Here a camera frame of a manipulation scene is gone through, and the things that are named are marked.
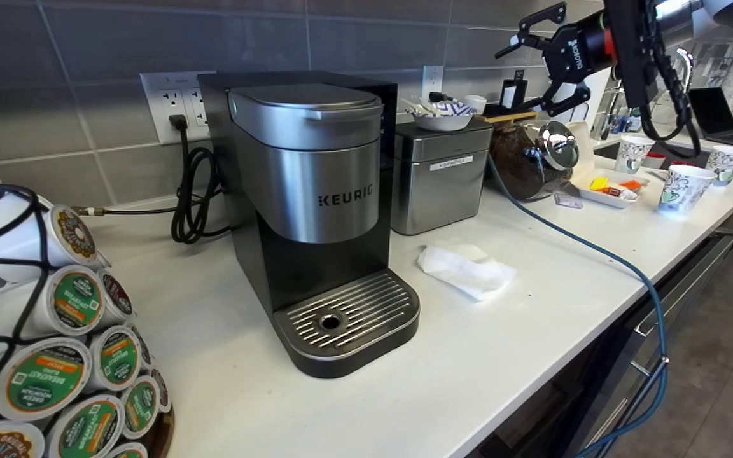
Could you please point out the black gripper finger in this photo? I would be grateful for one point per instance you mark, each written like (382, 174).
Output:
(572, 90)
(535, 30)

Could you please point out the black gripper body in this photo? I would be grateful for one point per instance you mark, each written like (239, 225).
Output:
(589, 48)

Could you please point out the blue and white plate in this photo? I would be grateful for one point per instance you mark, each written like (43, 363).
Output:
(443, 115)

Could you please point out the small wooden shelf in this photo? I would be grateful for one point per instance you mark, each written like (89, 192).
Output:
(511, 118)

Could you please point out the dark glass jar with lid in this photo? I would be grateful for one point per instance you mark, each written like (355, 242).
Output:
(533, 161)

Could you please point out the patterned paper cup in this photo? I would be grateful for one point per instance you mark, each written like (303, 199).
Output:
(726, 164)
(634, 155)
(685, 189)

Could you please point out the small lilac packet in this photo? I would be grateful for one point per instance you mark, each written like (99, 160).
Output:
(568, 199)

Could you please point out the dark laptop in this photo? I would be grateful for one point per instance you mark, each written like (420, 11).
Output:
(713, 110)

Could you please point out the stainless steel box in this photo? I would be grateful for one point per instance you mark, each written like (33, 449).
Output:
(438, 183)

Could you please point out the white plastic lid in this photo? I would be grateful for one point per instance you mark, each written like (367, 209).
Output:
(470, 272)

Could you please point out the steel dishwasher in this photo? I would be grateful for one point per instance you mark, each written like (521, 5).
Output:
(681, 290)

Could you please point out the silver black coffee machine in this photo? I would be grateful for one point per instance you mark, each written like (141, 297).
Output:
(317, 180)

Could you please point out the green orange lid coffee pod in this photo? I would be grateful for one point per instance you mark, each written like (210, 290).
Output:
(40, 381)

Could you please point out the white wall outlet with plug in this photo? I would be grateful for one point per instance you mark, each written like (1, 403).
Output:
(430, 81)

